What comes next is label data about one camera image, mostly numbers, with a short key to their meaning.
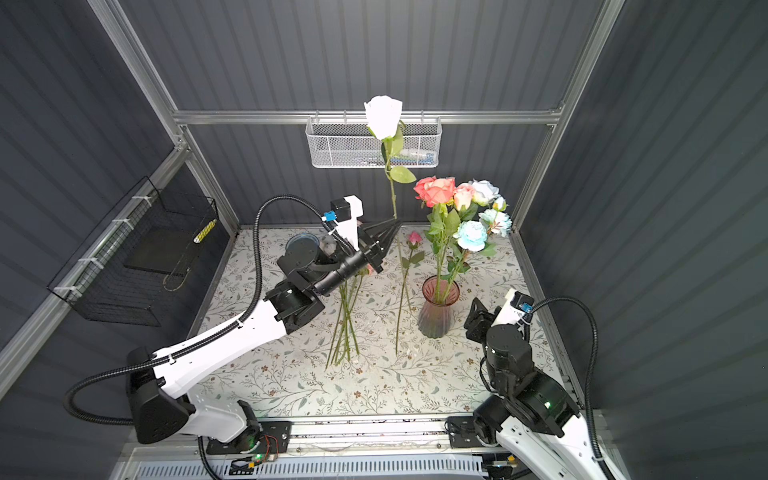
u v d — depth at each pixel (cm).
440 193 67
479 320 59
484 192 67
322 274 49
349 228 49
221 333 45
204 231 82
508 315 58
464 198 67
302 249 47
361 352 88
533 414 46
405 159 96
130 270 72
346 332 91
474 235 67
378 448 73
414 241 75
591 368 53
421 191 73
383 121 43
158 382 40
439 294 79
